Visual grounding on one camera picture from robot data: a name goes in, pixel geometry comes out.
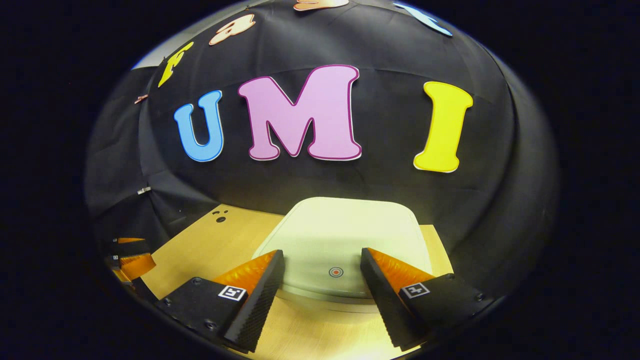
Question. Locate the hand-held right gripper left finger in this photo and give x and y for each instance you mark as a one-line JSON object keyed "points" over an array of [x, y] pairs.
{"points": [[262, 295]]}

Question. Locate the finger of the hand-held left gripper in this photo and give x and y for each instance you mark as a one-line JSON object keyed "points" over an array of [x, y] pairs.
{"points": [[137, 265], [130, 246]]}

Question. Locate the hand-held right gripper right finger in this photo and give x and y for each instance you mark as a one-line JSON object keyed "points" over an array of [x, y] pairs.
{"points": [[385, 305]]}

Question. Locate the green desktop garbage bin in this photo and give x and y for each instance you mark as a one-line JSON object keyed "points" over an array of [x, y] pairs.
{"points": [[340, 230]]}

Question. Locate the wooden desktop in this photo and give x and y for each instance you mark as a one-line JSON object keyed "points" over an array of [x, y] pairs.
{"points": [[215, 240]]}

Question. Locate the silver cloth clip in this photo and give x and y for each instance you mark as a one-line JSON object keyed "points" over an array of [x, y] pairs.
{"points": [[144, 190]]}

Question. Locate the pink cloth clip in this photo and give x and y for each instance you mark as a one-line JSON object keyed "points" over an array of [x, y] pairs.
{"points": [[141, 98]]}

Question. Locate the black backdrop cloth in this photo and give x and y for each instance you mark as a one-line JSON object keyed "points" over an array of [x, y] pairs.
{"points": [[390, 50]]}

